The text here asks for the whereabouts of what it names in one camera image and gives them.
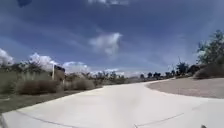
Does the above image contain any pale concrete path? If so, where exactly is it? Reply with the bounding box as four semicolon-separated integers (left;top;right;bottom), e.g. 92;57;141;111
0;79;224;128

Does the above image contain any dry grass strip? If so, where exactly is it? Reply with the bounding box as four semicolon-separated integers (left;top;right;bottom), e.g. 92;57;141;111
0;88;88;114

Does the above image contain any brown gravel patch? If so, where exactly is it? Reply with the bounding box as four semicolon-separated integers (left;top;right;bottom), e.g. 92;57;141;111
146;77;224;100

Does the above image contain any green tree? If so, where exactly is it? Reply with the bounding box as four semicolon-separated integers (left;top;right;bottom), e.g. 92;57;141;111
194;29;224;80

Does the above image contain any row of dry bushes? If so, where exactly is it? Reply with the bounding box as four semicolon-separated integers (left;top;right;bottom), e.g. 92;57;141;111
0;68;134;96

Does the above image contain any row of small trees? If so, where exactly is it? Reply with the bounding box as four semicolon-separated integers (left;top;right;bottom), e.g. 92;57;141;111
138;61;201;81

